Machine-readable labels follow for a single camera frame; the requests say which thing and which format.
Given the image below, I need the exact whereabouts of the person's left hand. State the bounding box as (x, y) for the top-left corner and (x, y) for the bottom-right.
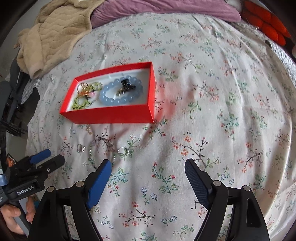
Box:
(0, 197), (38, 235)

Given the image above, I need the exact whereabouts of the pale blue bead bracelet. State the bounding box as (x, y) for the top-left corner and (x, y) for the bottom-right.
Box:
(99, 77), (144, 106)

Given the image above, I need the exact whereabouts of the black hair claw clip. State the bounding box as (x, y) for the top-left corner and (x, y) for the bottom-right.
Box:
(116, 78), (137, 96)

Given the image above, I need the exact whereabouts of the floral bedsheet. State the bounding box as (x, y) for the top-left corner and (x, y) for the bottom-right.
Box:
(25, 13), (296, 241)

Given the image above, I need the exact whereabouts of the beige fleece blanket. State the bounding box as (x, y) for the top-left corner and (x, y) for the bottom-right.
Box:
(17, 0), (107, 80)

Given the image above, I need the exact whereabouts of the small clear bead ring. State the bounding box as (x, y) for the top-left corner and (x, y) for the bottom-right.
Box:
(117, 147), (130, 158)

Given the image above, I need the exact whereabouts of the dark cloth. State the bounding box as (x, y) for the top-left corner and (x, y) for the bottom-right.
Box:
(8, 58), (40, 122)

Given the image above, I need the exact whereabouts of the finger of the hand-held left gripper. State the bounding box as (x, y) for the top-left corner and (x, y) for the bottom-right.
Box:
(32, 154), (66, 180)
(22, 149), (52, 167)

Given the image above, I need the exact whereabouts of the orange plush toy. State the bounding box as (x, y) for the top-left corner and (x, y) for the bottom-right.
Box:
(243, 0), (292, 46)

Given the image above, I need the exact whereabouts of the gold ring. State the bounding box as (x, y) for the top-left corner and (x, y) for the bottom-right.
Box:
(77, 82), (92, 96)

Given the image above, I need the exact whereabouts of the green bead bracelet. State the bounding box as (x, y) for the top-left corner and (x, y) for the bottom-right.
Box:
(73, 82), (103, 110)

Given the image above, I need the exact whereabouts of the red cardboard box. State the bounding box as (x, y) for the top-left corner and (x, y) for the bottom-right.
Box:
(59, 61), (156, 124)

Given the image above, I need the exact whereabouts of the grey checked cloth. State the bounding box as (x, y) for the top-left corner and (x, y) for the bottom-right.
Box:
(21, 78), (41, 105)

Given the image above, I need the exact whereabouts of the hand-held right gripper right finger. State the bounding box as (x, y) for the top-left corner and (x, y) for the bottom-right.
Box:
(184, 159), (270, 241)

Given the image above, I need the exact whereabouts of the thin teal bead bracelet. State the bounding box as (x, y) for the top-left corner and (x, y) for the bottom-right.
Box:
(88, 137), (116, 169)

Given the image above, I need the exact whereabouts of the purple pillow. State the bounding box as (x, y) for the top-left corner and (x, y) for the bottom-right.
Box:
(90, 0), (242, 28)

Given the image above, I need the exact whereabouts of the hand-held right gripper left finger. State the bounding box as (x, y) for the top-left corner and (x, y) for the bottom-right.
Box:
(28, 159), (112, 241)

